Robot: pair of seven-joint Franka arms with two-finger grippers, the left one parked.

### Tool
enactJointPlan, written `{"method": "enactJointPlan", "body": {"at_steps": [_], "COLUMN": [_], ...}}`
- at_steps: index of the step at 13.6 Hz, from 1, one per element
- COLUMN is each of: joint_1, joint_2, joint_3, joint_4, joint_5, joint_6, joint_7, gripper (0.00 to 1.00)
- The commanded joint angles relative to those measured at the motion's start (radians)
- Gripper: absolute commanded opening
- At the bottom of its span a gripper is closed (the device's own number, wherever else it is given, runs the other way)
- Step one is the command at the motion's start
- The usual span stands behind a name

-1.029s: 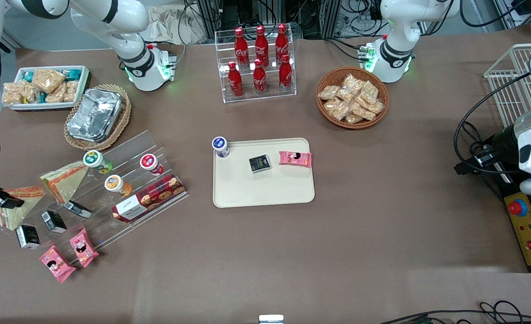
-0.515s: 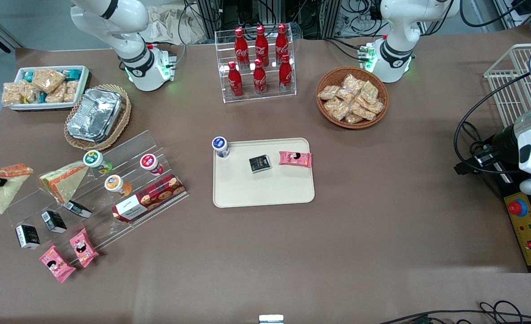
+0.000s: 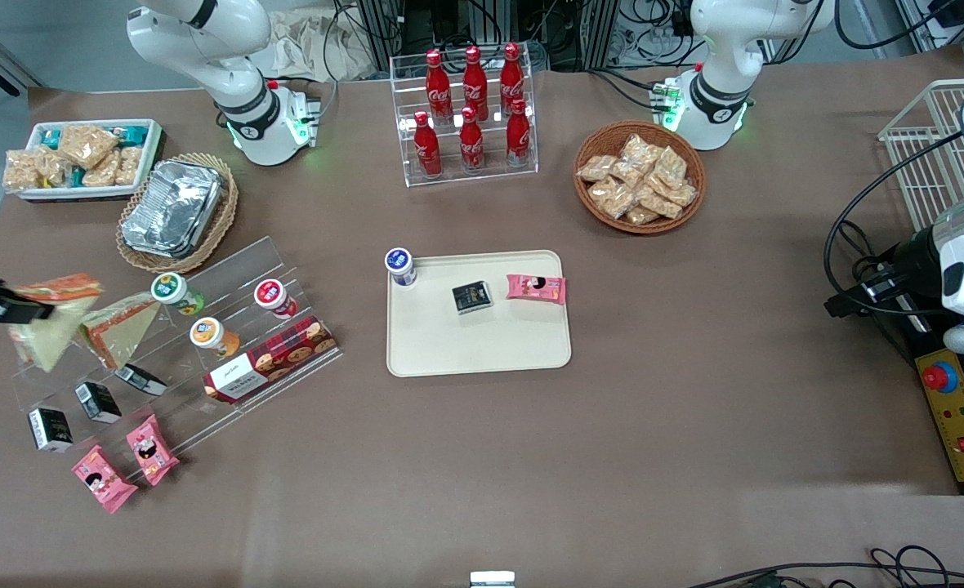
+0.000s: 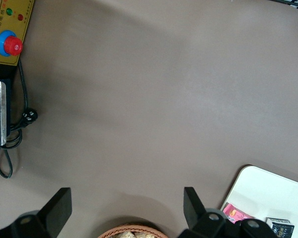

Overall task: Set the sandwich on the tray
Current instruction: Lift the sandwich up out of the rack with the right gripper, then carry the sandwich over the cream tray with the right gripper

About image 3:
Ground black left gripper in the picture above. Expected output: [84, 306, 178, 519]
[823, 233, 942, 320]

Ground triangle sandwich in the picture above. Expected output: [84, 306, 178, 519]
[7, 275, 105, 374]
[78, 292, 162, 370]

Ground beige plastic serving tray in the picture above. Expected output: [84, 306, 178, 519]
[386, 249, 573, 379]

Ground small black snack box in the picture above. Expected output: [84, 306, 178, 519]
[28, 407, 74, 452]
[74, 381, 123, 425]
[114, 363, 168, 398]
[452, 279, 494, 315]

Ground white rectangular plastic bin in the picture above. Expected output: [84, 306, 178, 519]
[8, 118, 164, 203]

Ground green lid yogurt bottle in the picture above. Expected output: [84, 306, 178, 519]
[150, 272, 205, 318]

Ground stacked aluminium foil containers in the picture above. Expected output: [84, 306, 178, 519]
[120, 159, 225, 261]

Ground orange lid yogurt bottle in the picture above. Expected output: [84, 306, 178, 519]
[189, 317, 241, 359]

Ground pink cartoon snack packet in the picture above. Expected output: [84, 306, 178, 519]
[506, 274, 568, 305]
[126, 414, 181, 488]
[71, 445, 139, 515]

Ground clear acrylic tiered snack shelf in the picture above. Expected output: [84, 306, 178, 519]
[10, 235, 344, 458]

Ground oval wicker basket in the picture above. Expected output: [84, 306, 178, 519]
[115, 152, 239, 274]

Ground red lid yogurt bottle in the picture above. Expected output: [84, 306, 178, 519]
[253, 278, 299, 319]

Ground red plaid cookie box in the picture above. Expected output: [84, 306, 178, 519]
[203, 316, 338, 405]

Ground round brown wicker basket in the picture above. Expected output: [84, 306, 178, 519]
[573, 121, 707, 236]

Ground red cola bottle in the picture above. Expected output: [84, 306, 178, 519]
[499, 42, 526, 107]
[462, 45, 489, 111]
[425, 49, 453, 125]
[413, 110, 443, 178]
[506, 98, 533, 168]
[458, 106, 485, 174]

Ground blue lid yogurt bottle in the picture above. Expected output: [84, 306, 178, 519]
[384, 247, 418, 288]

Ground clear acrylic bottle rack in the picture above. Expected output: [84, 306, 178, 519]
[390, 45, 539, 189]

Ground crumpled beige cloth bag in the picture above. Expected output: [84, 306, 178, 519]
[268, 7, 378, 82]

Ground metal equipment rack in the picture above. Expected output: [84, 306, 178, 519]
[355, 0, 622, 70]

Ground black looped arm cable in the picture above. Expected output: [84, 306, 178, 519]
[823, 131, 964, 315]

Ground white wire basket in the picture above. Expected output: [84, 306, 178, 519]
[877, 78, 964, 234]

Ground black floor cable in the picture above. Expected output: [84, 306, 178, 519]
[686, 546, 964, 588]

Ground black table cable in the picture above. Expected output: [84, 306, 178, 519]
[584, 65, 671, 111]

